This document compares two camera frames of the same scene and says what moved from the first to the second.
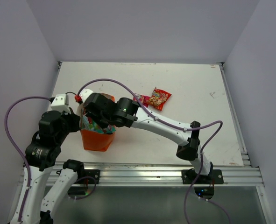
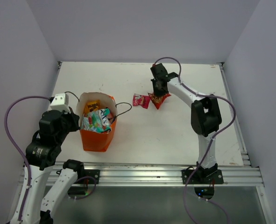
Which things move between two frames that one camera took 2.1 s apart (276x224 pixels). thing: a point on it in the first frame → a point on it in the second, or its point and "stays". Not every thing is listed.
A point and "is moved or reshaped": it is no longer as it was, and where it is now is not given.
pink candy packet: [145, 100] stays
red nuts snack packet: [158, 98] is moved or reshaped
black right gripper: [102, 124] → [157, 93]
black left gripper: [74, 118] stays
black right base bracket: [188, 177] stays
